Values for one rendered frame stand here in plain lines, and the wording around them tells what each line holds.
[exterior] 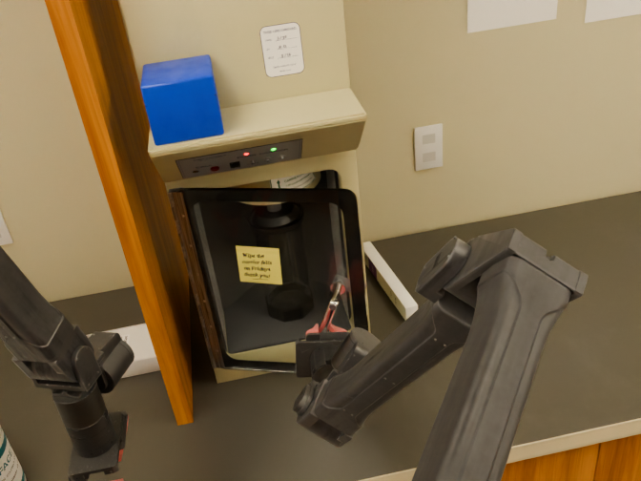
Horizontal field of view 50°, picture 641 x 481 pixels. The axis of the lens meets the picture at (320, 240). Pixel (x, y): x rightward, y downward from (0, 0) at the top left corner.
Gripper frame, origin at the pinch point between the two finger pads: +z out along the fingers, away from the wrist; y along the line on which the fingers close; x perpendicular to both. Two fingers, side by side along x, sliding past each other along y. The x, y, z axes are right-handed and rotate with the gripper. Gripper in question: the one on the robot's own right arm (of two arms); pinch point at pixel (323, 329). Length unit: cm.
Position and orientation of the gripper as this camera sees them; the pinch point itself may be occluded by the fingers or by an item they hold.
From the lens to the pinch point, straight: 118.5
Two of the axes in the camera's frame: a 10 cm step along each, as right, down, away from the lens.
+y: -10.0, 0.3, -0.6
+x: 0.0, 9.2, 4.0
